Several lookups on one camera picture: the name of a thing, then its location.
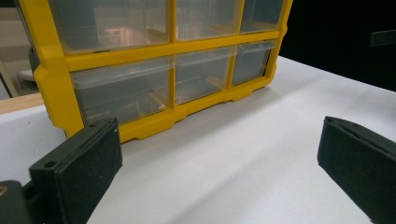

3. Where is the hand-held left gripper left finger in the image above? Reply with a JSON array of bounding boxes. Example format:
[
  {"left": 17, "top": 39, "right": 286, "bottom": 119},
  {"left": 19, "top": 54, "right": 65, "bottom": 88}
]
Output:
[{"left": 28, "top": 117, "right": 123, "bottom": 224}]

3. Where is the yellow drawer organizer cabinet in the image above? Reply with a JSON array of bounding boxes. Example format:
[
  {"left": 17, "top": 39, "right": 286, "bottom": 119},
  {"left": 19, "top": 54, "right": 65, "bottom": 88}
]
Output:
[{"left": 18, "top": 0, "right": 294, "bottom": 145}]

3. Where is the clear plastic drawer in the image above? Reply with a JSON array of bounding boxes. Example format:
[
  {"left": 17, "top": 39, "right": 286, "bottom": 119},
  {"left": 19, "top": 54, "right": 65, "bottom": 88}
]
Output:
[
  {"left": 175, "top": 0, "right": 245, "bottom": 42},
  {"left": 175, "top": 46, "right": 237, "bottom": 106},
  {"left": 70, "top": 56, "right": 175, "bottom": 126},
  {"left": 231, "top": 39, "right": 278, "bottom": 87}
]

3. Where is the light wooden board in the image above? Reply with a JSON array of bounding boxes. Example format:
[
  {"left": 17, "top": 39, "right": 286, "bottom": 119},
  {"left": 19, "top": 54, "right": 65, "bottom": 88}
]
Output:
[{"left": 0, "top": 91, "right": 45, "bottom": 115}]

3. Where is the dark grey bar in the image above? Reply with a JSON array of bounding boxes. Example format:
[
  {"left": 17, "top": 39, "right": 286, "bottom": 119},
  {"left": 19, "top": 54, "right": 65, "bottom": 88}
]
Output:
[{"left": 369, "top": 29, "right": 396, "bottom": 48}]

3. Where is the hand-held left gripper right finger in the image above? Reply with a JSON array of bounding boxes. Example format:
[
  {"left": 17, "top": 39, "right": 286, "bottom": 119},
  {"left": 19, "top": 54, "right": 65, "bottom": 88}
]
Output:
[{"left": 317, "top": 116, "right": 396, "bottom": 224}]

